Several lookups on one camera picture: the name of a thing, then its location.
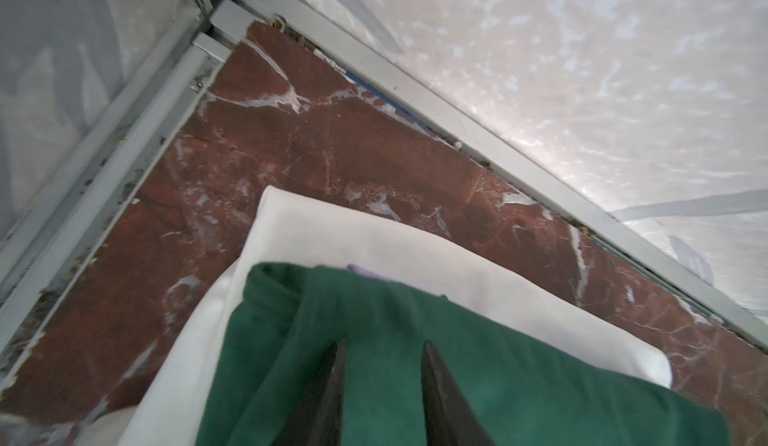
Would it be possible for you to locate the dark green t-shirt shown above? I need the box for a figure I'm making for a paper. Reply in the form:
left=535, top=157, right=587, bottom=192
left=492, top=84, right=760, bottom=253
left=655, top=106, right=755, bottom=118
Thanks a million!
left=196, top=263, right=731, bottom=445

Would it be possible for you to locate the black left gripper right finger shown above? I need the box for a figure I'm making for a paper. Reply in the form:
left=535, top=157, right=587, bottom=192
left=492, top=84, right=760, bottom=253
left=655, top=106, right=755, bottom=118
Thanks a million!
left=421, top=341, right=494, bottom=446

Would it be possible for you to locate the white folded t-shirt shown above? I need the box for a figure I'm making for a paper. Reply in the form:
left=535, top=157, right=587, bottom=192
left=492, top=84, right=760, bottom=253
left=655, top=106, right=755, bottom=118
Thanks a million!
left=74, top=185, right=674, bottom=446

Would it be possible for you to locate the purple folded t-shirt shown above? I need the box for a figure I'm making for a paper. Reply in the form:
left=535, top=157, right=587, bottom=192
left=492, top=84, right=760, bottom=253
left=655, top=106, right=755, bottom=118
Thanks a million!
left=346, top=264, right=390, bottom=281

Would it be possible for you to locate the aluminium frame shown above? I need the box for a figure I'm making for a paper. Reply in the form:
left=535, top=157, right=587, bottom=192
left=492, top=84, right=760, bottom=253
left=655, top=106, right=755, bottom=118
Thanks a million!
left=0, top=0, right=768, bottom=387

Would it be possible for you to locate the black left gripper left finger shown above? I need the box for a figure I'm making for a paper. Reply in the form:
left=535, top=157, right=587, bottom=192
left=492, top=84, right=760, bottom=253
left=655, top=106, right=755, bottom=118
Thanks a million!
left=272, top=341, right=346, bottom=446

